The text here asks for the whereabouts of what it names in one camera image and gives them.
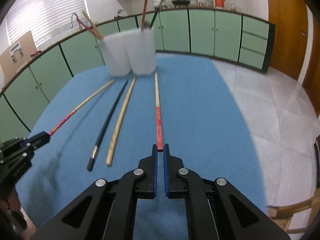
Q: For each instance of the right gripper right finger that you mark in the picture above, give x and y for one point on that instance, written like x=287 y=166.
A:
x=215 y=209

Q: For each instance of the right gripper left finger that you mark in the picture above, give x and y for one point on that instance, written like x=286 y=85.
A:
x=106 y=209

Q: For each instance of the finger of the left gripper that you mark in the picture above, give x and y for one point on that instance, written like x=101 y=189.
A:
x=16 y=155
x=36 y=141

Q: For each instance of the plain bamboo chopstick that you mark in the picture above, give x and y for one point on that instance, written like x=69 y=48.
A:
x=115 y=135

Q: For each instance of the red-end wooden chopstick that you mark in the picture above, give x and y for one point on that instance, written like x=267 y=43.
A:
x=158 y=116

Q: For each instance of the plain wooden chopstick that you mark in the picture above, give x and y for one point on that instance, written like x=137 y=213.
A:
x=79 y=106

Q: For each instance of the dark black chopstick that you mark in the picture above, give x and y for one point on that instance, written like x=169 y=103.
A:
x=156 y=11

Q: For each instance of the red-tipped wooden chopstick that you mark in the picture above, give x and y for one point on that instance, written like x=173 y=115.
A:
x=86 y=26

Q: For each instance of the red patterned chopstick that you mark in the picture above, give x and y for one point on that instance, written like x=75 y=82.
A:
x=143 y=15

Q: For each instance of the green lower kitchen cabinets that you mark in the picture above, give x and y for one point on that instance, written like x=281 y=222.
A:
x=225 y=35

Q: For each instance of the person left hand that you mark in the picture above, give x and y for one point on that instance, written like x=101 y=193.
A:
x=12 y=203

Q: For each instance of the blue table mat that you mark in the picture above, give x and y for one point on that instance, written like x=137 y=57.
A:
x=201 y=123

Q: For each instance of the cardboard box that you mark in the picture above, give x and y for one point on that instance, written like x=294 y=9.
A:
x=17 y=55

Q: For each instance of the wooden chair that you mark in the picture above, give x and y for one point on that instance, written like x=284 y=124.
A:
x=282 y=215

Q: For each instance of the white window blind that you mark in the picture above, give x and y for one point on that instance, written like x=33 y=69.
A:
x=44 y=18

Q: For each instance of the white double utensil holder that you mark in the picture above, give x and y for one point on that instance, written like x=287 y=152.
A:
x=129 y=51

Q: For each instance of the wooden door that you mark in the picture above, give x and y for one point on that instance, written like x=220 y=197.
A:
x=311 y=82
x=291 y=35

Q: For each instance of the white cooking pot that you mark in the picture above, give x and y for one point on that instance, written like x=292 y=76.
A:
x=158 y=4

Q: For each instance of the glass jar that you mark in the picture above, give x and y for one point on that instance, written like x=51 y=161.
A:
x=233 y=7

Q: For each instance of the black wok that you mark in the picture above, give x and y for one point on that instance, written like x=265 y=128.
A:
x=179 y=3

